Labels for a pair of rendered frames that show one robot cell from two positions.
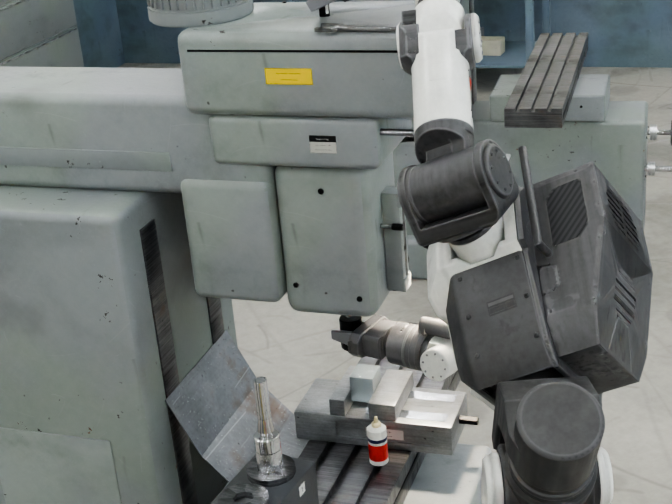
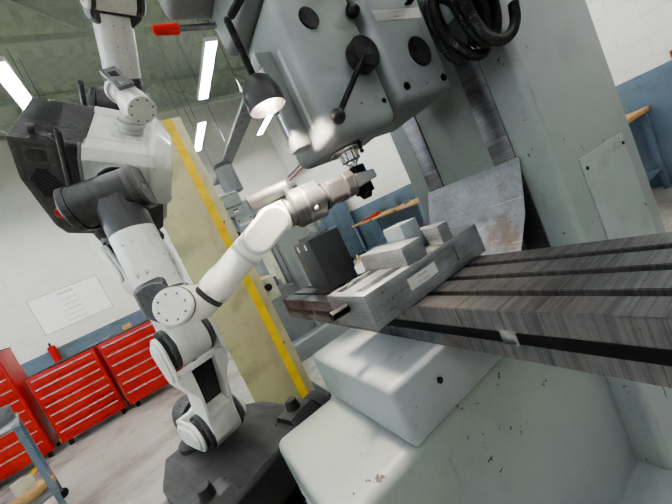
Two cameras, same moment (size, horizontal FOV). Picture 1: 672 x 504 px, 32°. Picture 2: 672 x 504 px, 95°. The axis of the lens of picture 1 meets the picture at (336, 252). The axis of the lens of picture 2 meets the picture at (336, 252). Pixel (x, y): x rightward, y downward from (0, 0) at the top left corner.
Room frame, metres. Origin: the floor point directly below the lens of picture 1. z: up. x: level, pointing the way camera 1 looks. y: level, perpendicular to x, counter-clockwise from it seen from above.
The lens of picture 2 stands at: (2.58, -0.66, 1.17)
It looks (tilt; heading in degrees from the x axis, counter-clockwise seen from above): 5 degrees down; 131
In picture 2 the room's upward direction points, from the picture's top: 25 degrees counter-clockwise
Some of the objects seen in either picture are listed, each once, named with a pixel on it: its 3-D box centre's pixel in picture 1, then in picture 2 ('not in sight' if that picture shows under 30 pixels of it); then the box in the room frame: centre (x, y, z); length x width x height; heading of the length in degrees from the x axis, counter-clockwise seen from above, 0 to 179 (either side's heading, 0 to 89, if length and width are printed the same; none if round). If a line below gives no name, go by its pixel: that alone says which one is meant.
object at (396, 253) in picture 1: (396, 239); (281, 104); (2.14, -0.12, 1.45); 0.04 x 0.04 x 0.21; 69
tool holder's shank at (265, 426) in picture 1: (263, 407); not in sight; (1.82, 0.15, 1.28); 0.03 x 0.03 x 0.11
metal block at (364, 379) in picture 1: (365, 383); (403, 236); (2.24, -0.04, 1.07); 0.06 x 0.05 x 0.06; 160
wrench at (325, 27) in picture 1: (384, 27); not in sight; (2.02, -0.12, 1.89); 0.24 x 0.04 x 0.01; 68
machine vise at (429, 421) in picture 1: (380, 407); (405, 264); (2.23, -0.07, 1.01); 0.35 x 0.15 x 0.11; 70
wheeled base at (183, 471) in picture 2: not in sight; (226, 439); (1.34, -0.27, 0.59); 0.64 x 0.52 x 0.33; 178
